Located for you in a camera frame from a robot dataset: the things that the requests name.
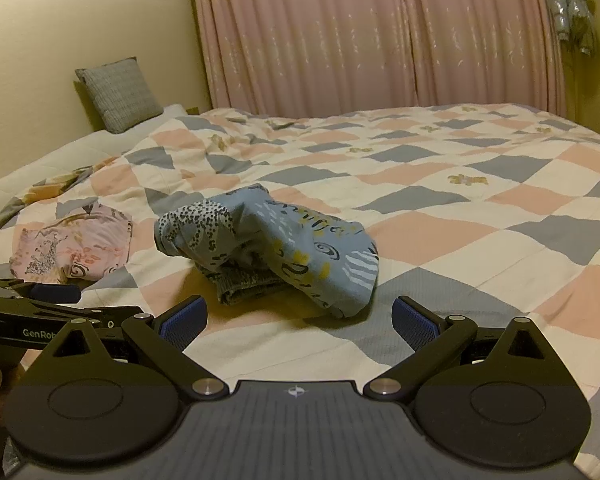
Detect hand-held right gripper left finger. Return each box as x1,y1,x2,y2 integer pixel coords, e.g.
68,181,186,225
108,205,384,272
40,296,229,402

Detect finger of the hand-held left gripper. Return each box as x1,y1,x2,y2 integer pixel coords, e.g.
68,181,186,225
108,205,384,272
0,278,82,306
0,299,145,332

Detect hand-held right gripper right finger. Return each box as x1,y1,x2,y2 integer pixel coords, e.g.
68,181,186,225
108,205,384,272
363,296,556,402

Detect blue animal print garment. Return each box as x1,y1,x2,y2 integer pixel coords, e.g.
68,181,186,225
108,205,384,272
154,184,381,320

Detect pink printed garment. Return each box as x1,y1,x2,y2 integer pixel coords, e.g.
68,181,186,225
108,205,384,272
9,204,133,283

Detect white bed sheet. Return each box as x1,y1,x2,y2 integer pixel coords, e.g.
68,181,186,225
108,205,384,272
0,104,188,196

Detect pink grey checkered quilt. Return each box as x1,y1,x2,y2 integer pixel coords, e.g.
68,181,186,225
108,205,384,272
0,102,600,466

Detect grey checked pillow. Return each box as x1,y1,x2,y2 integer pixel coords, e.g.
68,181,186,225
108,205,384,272
75,57,164,134

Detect pink curtain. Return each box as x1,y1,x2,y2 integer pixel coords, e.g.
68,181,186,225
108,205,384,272
189,0,568,118

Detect silver plastic packets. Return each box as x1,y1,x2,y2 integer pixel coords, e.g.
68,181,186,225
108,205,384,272
547,0,598,58

